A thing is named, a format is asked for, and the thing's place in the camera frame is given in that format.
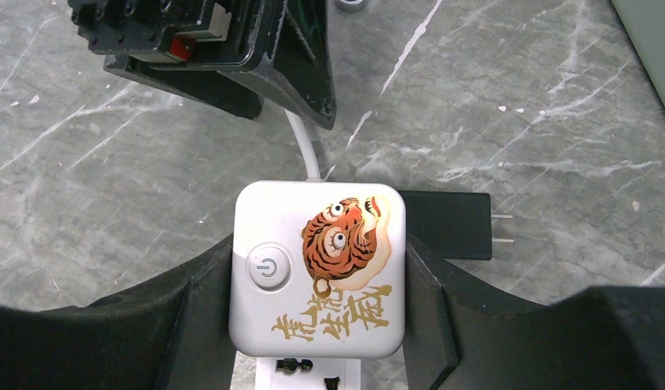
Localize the white USB socket strip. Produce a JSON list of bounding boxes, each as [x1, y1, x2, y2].
[[255, 357, 366, 389]]

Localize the translucent plastic storage box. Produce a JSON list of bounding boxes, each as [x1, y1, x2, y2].
[[612, 0, 665, 109]]

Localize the black TP-Link power adapter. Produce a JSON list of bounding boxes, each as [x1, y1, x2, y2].
[[399, 190, 512, 261]]

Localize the silver ratchet wrench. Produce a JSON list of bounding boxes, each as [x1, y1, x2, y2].
[[335, 0, 369, 13]]

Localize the white tiger cube socket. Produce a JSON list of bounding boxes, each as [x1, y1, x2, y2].
[[228, 180, 407, 359]]

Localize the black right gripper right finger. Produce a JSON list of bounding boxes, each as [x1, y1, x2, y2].
[[403, 236, 665, 389]]

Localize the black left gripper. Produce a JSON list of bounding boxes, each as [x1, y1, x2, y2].
[[68, 1, 337, 130]]

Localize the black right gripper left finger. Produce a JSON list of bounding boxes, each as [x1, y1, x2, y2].
[[0, 236, 235, 389]]

